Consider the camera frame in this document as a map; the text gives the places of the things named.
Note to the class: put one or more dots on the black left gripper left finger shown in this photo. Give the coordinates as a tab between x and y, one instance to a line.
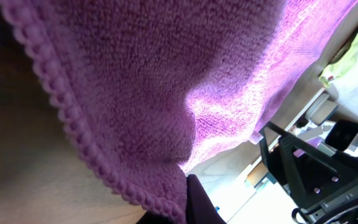
151	218

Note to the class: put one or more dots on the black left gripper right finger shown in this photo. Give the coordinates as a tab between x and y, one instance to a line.
199	209

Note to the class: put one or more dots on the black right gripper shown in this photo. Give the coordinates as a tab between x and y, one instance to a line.
325	180

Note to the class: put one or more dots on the purple microfibre cloth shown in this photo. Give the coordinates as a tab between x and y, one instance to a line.
146	90

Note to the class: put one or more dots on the green microfibre cloth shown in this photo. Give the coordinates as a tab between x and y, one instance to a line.
344	61

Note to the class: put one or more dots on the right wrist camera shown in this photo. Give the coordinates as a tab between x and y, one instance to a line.
342	134

